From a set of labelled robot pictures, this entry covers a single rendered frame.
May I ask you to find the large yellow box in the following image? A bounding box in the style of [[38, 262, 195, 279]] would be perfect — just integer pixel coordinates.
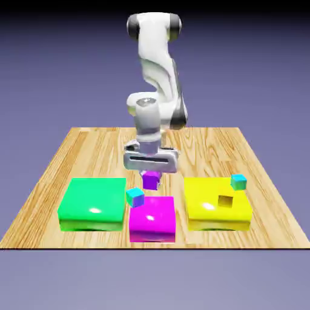
[[183, 176, 254, 232]]

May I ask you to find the small purple cube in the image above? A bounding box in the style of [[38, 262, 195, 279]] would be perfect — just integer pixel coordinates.
[[142, 171, 162, 191]]

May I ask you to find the small cyan cube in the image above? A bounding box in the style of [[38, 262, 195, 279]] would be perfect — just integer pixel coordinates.
[[125, 186, 145, 209], [229, 173, 248, 191]]

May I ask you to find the small yellow cube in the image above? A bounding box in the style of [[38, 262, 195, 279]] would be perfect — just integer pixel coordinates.
[[217, 195, 234, 208]]

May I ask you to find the large magenta box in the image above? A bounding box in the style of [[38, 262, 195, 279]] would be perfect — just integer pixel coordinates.
[[128, 196, 177, 243]]

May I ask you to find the large green box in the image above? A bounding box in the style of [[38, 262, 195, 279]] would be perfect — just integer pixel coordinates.
[[57, 177, 128, 233]]

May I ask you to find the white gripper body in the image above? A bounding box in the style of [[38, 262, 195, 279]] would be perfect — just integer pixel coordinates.
[[122, 144, 180, 174]]

